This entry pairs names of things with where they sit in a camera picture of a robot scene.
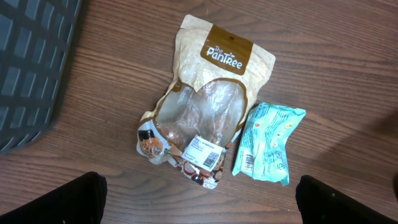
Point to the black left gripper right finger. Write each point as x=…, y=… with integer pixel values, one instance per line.
x=320, y=203

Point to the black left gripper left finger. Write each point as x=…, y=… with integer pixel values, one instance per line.
x=81, y=200

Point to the teal snack packet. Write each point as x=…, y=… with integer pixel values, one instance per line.
x=261, y=152

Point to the beige brown snack packet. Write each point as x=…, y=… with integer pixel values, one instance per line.
x=217, y=76

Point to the grey plastic shopping basket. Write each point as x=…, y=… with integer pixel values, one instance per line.
x=38, y=44

